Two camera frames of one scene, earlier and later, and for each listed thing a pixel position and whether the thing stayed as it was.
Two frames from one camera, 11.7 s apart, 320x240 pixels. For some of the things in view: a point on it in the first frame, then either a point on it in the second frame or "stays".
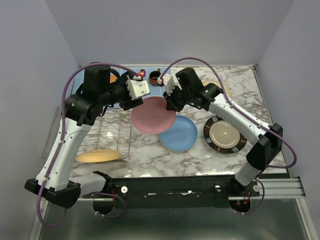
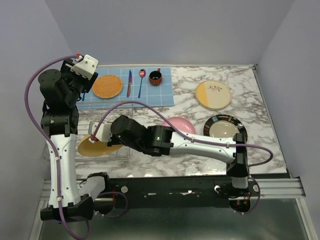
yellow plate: (98, 155) to (87, 148)
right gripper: (170, 104) to (111, 143)
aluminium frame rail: (285, 187) stays
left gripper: (129, 104) to (87, 83)
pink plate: (153, 117) to (181, 124)
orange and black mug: (153, 76) stays
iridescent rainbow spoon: (142, 73) stays
